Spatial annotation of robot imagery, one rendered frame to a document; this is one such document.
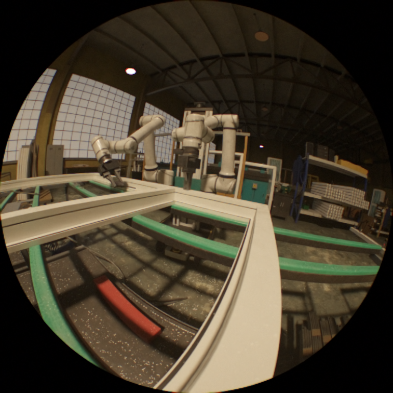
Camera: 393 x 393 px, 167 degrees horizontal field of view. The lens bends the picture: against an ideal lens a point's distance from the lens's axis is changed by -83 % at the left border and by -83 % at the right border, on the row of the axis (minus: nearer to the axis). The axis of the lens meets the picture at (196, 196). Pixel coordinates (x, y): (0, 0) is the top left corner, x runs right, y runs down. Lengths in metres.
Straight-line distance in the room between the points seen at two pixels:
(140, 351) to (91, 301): 0.24
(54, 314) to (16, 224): 0.23
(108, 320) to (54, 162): 7.41
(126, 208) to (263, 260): 0.41
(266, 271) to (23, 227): 0.46
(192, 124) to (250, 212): 0.44
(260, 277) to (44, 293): 0.29
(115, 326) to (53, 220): 0.34
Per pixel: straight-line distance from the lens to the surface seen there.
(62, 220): 0.39
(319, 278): 0.40
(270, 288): 0.15
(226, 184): 1.23
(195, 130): 0.61
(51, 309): 0.24
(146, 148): 1.42
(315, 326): 1.05
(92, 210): 0.41
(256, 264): 0.18
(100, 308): 0.55
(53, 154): 7.66
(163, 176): 1.44
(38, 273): 0.30
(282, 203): 4.00
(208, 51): 9.59
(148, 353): 0.46
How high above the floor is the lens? 1.03
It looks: 11 degrees down
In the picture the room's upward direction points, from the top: 7 degrees clockwise
